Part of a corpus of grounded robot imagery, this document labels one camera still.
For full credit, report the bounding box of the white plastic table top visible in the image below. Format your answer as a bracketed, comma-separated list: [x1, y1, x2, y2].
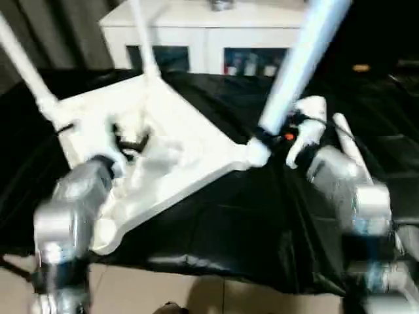
[42, 73, 273, 256]

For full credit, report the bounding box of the white plastic table leg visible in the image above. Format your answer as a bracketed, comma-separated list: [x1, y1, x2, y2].
[333, 113, 374, 184]
[247, 0, 355, 168]
[0, 12, 64, 122]
[130, 0, 162, 83]

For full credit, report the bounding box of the black work mat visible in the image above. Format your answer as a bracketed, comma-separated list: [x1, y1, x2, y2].
[0, 67, 419, 297]

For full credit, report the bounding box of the grey curtain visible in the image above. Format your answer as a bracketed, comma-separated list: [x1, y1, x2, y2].
[0, 0, 116, 96]

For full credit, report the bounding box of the white cabinet with glass doors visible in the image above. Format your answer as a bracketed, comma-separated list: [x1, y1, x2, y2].
[100, 0, 306, 77]

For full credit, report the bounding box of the black tripod leg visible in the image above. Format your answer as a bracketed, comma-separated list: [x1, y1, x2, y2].
[0, 254, 37, 283]

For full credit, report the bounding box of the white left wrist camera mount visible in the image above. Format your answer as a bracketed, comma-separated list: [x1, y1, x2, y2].
[97, 114, 132, 178]

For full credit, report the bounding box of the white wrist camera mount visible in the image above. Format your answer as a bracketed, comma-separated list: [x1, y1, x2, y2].
[285, 96, 329, 169]
[97, 114, 132, 178]

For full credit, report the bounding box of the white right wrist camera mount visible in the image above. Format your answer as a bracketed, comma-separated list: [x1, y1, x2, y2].
[285, 96, 329, 169]

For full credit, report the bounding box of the black left wrist camera cable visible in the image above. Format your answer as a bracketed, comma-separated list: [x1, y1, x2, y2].
[54, 122, 77, 135]

